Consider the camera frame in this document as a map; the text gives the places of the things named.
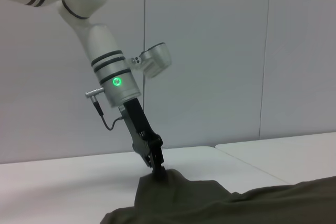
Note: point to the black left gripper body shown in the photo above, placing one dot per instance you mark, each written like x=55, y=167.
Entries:
x=139, y=129

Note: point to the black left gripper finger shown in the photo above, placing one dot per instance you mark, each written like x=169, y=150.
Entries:
x=158, y=162
x=149, y=161

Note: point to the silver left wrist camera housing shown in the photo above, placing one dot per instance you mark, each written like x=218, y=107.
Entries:
x=156, y=60

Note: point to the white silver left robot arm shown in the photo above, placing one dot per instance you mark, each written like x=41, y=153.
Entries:
x=105, y=51

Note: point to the dark green shirt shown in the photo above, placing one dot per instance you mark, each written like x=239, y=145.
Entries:
x=210, y=203

